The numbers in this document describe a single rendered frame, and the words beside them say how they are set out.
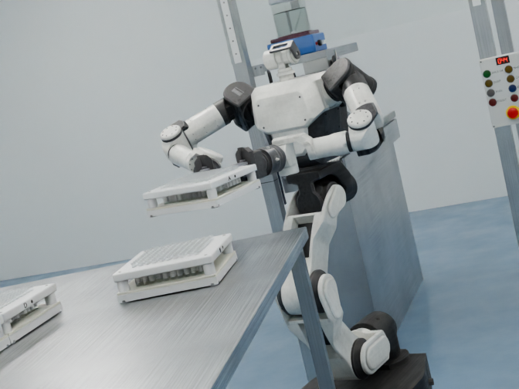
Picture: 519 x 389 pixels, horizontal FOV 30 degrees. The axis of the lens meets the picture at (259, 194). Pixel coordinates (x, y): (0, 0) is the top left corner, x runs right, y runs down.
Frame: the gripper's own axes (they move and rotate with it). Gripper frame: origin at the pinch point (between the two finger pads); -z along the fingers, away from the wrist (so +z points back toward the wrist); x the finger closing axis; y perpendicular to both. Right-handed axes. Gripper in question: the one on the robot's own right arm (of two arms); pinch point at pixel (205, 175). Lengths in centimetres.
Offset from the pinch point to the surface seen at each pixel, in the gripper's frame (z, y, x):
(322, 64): 100, -49, -26
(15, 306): -81, 42, 13
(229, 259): -58, -5, 17
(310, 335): -30, -21, 47
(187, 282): -73, 4, 17
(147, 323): -95, 12, 20
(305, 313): -30, -21, 41
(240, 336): -121, -8, 20
